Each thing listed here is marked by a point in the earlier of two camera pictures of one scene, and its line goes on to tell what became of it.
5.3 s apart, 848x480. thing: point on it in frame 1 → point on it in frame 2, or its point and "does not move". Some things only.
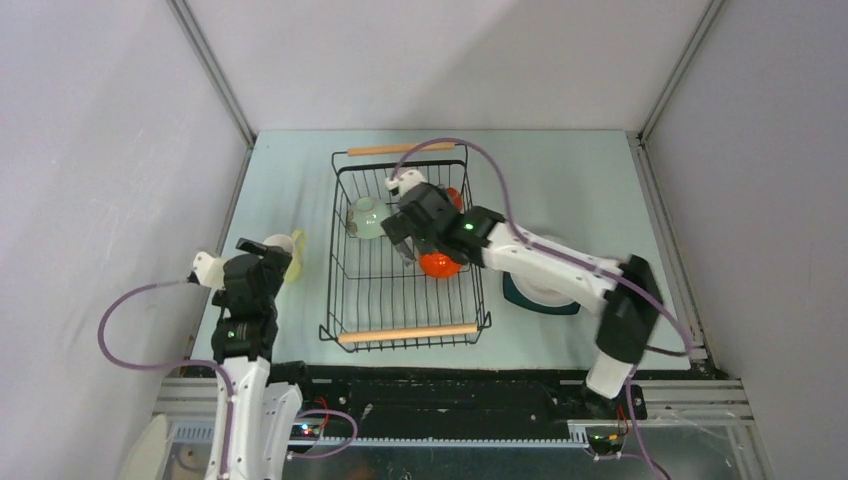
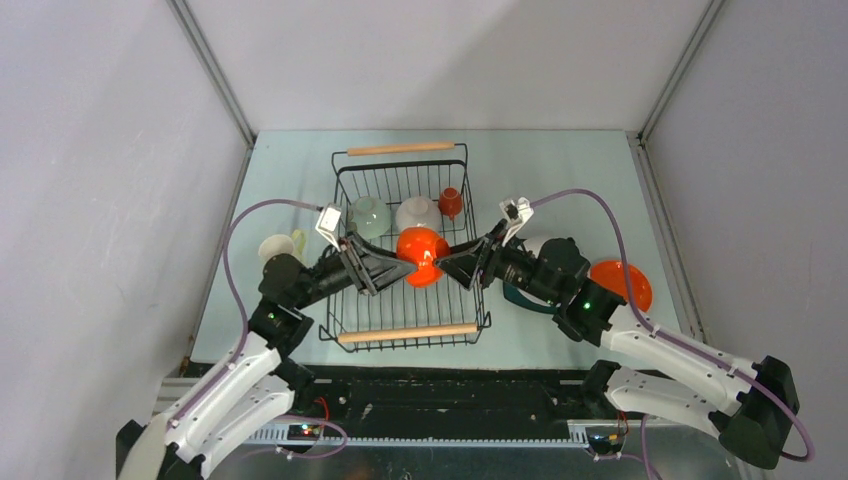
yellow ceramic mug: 293,245 does not move
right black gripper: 399,228 → 486,252
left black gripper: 274,260 → 370,268
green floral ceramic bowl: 364,217 does not move
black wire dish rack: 398,265 does not move
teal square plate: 514,296 does not move
